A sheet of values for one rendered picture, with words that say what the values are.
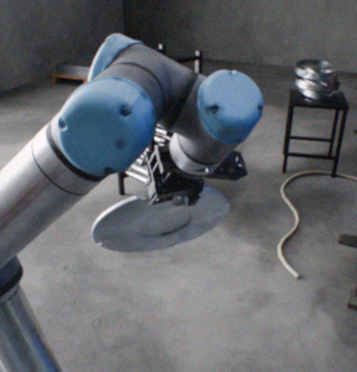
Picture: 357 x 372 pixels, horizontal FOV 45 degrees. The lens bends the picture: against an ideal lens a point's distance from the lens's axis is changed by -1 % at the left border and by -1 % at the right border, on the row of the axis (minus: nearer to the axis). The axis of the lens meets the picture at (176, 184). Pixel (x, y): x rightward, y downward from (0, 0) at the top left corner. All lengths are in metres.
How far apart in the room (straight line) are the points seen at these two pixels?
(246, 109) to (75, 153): 0.20
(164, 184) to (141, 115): 0.31
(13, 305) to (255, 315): 1.45
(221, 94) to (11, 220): 0.25
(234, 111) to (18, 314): 0.49
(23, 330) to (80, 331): 1.22
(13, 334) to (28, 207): 0.39
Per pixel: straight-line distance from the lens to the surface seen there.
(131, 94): 0.36
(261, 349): 1.93
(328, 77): 3.18
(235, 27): 7.21
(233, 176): 0.69
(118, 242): 0.94
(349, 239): 2.38
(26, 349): 0.81
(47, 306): 2.15
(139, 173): 2.82
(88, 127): 0.35
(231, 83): 0.48
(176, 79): 0.49
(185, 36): 7.54
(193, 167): 0.56
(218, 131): 0.47
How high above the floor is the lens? 1.42
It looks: 27 degrees down
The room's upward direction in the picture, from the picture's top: straight up
